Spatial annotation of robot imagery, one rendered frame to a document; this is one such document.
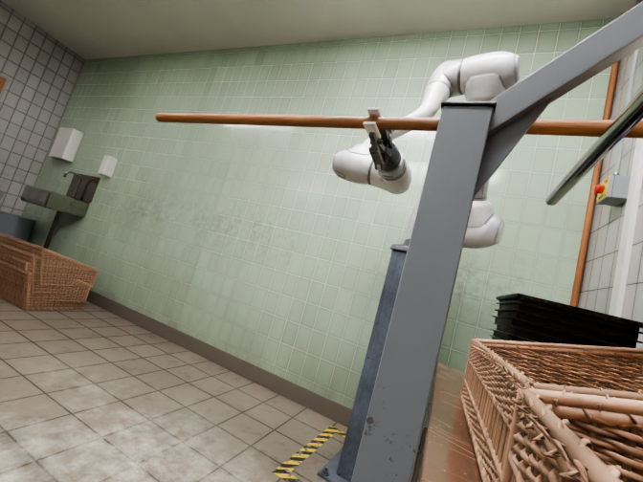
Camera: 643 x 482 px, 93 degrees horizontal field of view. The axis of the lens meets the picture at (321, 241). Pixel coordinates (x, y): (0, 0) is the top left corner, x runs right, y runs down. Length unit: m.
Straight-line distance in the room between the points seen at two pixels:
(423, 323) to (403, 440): 0.08
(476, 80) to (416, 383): 1.27
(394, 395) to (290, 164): 2.20
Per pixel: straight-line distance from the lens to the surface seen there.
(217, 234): 2.56
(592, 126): 0.79
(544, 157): 2.13
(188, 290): 2.65
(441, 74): 1.46
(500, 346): 0.94
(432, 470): 0.51
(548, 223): 2.00
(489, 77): 1.41
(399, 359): 0.26
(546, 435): 0.25
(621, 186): 1.75
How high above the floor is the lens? 0.78
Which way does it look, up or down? 7 degrees up
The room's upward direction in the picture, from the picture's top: 16 degrees clockwise
